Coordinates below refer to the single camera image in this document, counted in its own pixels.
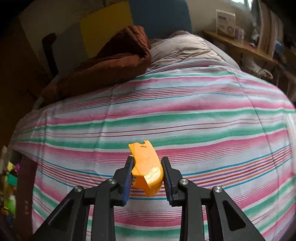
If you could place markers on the grey pillow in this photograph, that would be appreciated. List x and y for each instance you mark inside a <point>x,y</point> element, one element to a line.
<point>183,46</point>

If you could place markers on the orange yellow plastic shell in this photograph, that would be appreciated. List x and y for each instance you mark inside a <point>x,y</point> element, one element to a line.
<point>148,172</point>

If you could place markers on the white product box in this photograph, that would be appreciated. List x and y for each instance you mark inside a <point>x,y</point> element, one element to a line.
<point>225,23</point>

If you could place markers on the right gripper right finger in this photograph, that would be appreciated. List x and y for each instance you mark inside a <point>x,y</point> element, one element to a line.
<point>225,220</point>

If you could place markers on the gold metal tin box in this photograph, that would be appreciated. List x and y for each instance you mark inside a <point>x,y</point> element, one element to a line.
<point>22,227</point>

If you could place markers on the brown quilted blanket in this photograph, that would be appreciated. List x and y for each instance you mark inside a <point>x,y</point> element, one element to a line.
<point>125,56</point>

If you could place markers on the grey yellow blue headboard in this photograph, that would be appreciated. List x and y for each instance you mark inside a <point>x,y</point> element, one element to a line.
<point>85,39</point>

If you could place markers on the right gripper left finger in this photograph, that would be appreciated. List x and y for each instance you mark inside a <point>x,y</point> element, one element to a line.
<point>112,192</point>

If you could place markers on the striped bed sheet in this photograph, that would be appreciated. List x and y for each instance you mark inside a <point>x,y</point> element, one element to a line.
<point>217,124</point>

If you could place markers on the wooden bedside shelf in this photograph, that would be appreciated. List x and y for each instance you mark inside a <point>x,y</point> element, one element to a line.
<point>242,47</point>

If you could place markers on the black rolled mat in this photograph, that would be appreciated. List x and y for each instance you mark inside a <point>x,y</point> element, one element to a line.
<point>47,43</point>

